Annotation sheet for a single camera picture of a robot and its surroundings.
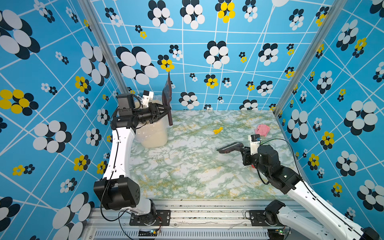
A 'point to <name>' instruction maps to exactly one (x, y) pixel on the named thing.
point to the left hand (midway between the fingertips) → (170, 109)
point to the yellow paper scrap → (217, 131)
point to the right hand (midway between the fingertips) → (243, 148)
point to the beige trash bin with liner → (153, 134)
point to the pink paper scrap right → (263, 130)
